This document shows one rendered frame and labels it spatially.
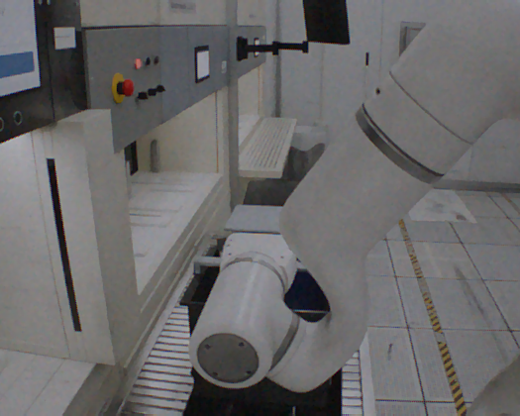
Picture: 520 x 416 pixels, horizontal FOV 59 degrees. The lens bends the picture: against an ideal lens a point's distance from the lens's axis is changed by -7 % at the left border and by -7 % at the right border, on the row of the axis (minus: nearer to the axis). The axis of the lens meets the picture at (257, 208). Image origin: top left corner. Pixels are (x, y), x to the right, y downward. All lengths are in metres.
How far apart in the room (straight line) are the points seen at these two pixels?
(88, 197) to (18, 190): 0.16
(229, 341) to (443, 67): 0.30
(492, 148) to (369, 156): 4.93
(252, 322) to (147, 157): 2.04
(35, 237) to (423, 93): 0.83
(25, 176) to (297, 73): 4.11
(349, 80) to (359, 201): 4.54
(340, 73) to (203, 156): 2.75
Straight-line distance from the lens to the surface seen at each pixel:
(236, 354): 0.48
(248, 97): 3.82
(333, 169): 0.40
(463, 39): 0.37
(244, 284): 0.53
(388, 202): 0.40
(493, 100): 0.38
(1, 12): 0.80
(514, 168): 5.44
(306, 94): 4.93
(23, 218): 1.04
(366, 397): 1.20
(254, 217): 0.76
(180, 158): 2.42
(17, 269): 1.11
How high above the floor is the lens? 1.55
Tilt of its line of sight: 21 degrees down
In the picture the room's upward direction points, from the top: straight up
